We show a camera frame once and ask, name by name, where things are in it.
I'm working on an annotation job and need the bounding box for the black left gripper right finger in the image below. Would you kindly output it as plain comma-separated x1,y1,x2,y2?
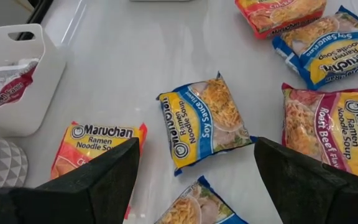
254,136,358,224

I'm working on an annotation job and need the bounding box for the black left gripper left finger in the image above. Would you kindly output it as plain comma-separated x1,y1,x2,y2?
9,137,140,224

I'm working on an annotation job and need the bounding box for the chicken Maruchan noodle pack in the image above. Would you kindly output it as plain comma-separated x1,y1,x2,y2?
50,121,148,220
234,0,328,40

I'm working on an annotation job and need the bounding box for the roast beef Maruchan noodle pack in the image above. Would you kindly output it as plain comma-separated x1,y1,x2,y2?
280,82,358,183
0,58,40,118

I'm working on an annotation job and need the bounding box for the soy sauce Maruchan noodle pack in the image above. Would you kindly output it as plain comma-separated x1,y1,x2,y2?
271,5,358,91
154,175,250,224
156,71,259,177

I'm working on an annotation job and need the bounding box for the white plastic bin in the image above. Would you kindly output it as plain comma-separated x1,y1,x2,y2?
0,23,67,138

